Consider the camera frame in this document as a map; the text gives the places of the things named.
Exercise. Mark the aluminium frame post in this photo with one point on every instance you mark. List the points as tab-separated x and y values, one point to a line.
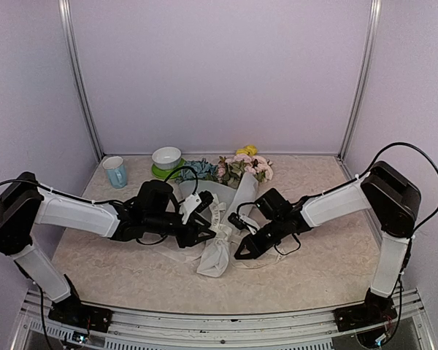
363	78
64	7

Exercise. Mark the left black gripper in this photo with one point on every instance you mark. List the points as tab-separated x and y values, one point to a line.
188	238

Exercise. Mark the green plate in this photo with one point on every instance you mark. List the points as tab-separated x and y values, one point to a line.
162	174

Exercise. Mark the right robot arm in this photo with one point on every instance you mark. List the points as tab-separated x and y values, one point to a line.
382	191

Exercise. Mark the white ceramic bowl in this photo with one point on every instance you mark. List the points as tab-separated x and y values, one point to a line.
167	158

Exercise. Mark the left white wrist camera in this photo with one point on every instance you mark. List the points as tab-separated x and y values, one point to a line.
196	202

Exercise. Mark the front aluminium rail base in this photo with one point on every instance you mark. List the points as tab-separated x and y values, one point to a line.
312	328

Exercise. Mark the pink fake flower bunch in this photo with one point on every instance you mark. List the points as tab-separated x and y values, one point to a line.
230	171

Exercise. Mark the light blue mug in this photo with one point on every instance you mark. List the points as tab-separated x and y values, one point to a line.
115	171

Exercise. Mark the right aluminium frame post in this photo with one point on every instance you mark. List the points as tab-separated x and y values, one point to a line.
363	78

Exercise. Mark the cream printed ribbon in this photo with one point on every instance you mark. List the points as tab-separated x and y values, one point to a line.
213	255

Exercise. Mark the left aluminium frame post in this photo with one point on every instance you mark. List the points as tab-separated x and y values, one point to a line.
64	7

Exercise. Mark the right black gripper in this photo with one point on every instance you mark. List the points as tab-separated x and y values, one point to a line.
250	243

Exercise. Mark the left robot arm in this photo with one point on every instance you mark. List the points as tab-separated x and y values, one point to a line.
25	203

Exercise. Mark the yellow fake flower stem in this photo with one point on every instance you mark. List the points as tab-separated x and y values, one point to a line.
249	150

